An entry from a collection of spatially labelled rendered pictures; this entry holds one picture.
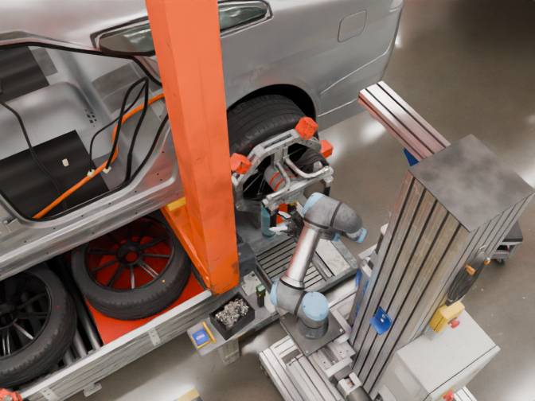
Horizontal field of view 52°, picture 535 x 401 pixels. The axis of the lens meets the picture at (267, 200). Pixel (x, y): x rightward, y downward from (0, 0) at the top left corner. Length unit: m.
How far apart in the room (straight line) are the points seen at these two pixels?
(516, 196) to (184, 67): 1.01
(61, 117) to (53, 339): 1.26
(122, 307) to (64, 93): 1.30
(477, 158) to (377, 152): 2.69
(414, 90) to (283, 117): 2.19
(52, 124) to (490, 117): 3.30
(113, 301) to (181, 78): 1.66
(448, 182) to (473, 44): 3.95
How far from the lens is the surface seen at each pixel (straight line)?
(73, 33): 2.31
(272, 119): 2.82
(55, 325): 3.13
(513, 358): 3.72
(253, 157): 2.81
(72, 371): 3.14
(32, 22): 2.31
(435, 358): 2.20
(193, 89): 1.79
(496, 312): 3.81
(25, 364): 3.12
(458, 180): 1.59
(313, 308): 2.39
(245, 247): 3.26
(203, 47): 1.71
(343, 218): 2.32
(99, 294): 3.14
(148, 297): 3.07
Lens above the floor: 3.22
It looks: 55 degrees down
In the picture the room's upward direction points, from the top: straight up
